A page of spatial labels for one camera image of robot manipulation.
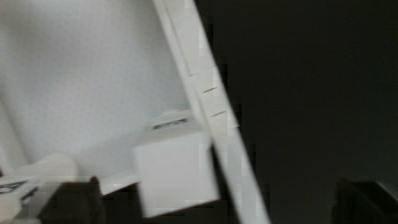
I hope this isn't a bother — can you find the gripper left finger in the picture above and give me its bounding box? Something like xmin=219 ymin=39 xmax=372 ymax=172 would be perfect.
xmin=40 ymin=177 xmax=107 ymax=224

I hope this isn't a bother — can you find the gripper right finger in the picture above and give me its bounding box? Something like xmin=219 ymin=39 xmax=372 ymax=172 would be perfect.
xmin=331 ymin=179 xmax=398 ymax=224

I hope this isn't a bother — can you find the white desk leg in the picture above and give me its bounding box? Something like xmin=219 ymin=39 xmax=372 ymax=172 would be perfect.
xmin=130 ymin=111 xmax=221 ymax=218
xmin=0 ymin=154 xmax=79 ymax=224

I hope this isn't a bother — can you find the white desk tabletop tray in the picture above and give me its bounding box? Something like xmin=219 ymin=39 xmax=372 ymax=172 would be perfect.
xmin=0 ymin=0 xmax=270 ymax=224

